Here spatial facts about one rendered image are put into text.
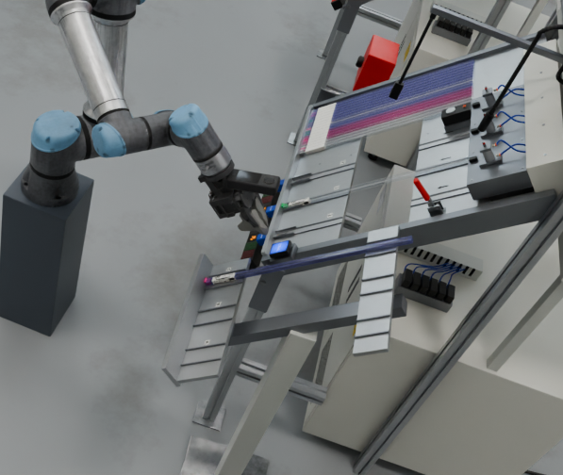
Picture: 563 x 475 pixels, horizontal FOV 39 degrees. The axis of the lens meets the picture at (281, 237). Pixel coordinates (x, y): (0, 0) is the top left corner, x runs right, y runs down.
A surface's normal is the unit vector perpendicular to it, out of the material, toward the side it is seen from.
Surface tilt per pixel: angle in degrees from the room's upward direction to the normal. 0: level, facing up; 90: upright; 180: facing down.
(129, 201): 0
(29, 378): 0
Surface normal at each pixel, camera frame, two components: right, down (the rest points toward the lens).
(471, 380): -0.21, 0.68
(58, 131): 0.18, -0.61
